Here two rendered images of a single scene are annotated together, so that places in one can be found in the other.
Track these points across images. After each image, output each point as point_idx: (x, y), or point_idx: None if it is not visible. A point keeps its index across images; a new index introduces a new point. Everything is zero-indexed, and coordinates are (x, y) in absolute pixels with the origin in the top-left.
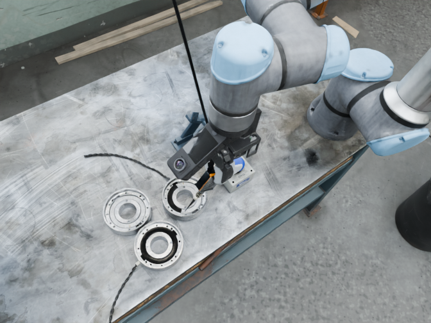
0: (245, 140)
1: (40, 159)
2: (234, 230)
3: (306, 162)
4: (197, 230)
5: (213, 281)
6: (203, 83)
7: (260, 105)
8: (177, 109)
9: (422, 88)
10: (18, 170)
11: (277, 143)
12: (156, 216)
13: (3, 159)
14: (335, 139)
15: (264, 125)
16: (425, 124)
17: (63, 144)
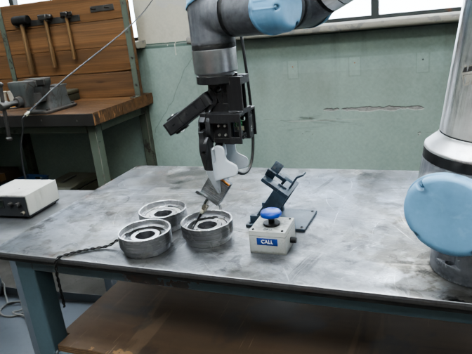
0: (227, 112)
1: (173, 185)
2: (209, 271)
3: (371, 275)
4: (185, 254)
5: None
6: (355, 192)
7: (391, 222)
8: (301, 197)
9: (446, 95)
10: (156, 184)
11: (359, 248)
12: (178, 234)
13: (159, 178)
14: (446, 275)
15: (369, 233)
16: (463, 165)
17: (197, 184)
